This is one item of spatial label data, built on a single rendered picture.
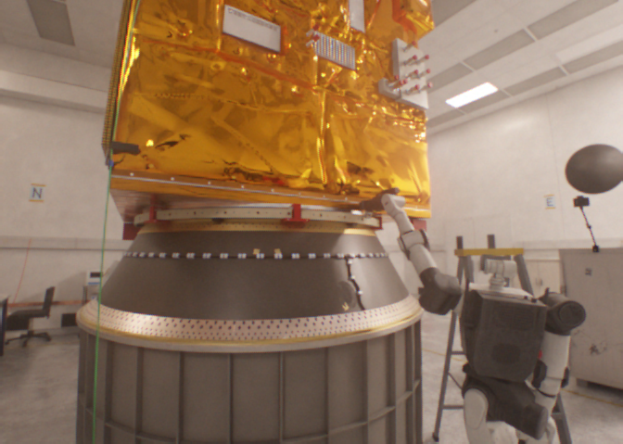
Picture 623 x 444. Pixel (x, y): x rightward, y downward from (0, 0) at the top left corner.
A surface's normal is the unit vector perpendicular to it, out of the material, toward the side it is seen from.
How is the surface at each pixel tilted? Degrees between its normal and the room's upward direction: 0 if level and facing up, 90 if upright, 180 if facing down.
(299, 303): 62
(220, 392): 90
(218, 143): 88
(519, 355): 110
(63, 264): 90
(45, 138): 90
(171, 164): 127
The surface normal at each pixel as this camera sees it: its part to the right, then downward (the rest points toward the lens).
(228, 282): 0.02, -0.58
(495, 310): -0.30, -0.04
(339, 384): 0.45, -0.12
